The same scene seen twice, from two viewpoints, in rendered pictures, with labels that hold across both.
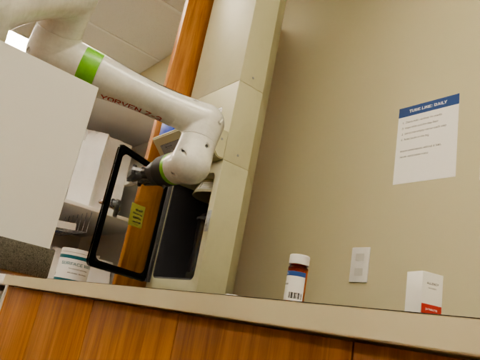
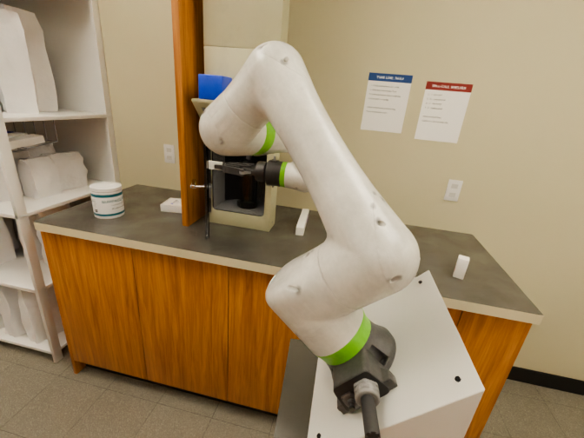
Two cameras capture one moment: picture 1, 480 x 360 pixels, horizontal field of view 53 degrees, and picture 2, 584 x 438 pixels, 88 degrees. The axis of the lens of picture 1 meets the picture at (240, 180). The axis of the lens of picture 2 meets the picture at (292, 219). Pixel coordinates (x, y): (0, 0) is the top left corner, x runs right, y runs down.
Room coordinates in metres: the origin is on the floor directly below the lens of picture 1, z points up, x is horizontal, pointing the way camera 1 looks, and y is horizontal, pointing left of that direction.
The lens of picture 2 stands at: (0.47, 0.91, 1.54)
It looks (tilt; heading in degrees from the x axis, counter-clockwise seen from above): 21 degrees down; 316
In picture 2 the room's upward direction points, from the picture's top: 5 degrees clockwise
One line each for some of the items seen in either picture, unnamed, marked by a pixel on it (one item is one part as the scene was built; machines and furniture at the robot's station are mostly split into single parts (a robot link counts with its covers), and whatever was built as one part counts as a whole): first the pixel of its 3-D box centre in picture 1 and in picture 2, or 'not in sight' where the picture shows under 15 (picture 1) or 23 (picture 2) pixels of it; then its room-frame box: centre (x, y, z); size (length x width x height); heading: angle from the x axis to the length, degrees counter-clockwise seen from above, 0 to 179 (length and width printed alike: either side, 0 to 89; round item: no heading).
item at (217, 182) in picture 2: (211, 235); (247, 170); (1.71, 0.06, 1.19); 0.26 x 0.24 x 0.35; 36
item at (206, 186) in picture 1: (218, 192); not in sight; (1.68, 0.07, 1.34); 0.18 x 0.18 x 0.05
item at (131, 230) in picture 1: (132, 215); (206, 182); (1.61, 0.33, 1.19); 0.30 x 0.01 x 0.40; 152
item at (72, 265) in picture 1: (73, 268); (108, 200); (2.07, 0.61, 1.01); 0.13 x 0.13 x 0.15
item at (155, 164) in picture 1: (168, 168); (274, 172); (1.32, 0.21, 1.28); 0.09 x 0.06 x 0.12; 126
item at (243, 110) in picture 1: (218, 199); (248, 143); (1.71, 0.06, 1.32); 0.32 x 0.25 x 0.77; 36
